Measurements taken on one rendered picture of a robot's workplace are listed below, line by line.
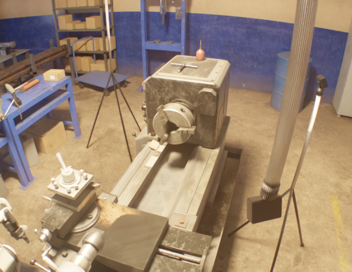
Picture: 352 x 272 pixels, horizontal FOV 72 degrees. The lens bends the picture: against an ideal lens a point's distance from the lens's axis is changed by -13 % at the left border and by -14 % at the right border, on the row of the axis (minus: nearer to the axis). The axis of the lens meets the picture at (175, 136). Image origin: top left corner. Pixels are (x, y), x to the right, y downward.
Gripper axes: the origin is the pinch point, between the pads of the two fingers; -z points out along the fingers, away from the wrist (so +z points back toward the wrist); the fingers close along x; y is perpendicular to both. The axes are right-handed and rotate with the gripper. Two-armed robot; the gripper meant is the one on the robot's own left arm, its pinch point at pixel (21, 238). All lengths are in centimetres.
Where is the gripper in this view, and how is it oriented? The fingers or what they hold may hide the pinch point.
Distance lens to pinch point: 197.7
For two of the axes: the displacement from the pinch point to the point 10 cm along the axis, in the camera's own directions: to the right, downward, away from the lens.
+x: 9.5, -0.4, -3.1
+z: -1.9, -8.5, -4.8
